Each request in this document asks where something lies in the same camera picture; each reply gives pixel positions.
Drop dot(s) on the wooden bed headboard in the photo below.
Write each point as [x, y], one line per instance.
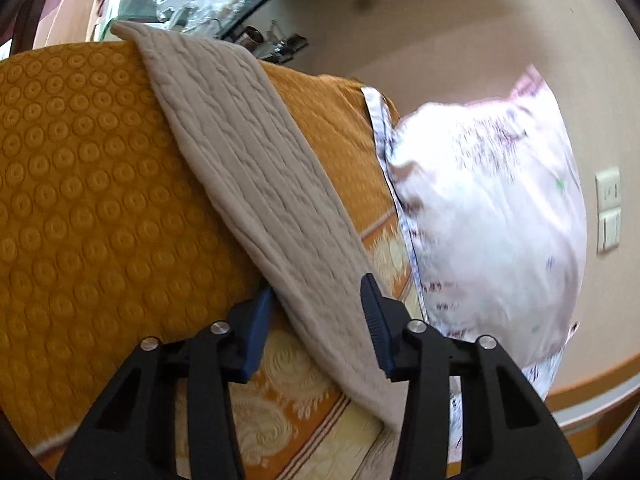
[590, 413]

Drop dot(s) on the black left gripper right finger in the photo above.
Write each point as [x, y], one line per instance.
[507, 431]

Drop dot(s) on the pink floral pillow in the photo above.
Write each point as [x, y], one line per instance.
[496, 217]

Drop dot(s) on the white wall switch plate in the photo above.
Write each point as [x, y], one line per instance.
[609, 201]

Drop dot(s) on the beige cable-knit sweater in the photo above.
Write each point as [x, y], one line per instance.
[268, 186]

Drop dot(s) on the white blue floral pillow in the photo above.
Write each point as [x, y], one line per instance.
[540, 374]

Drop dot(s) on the orange dotted blanket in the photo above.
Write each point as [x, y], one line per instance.
[83, 136]

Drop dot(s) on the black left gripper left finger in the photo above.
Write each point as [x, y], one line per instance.
[130, 431]

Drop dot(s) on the yellow patterned bed sheet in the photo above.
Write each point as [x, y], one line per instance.
[168, 273]

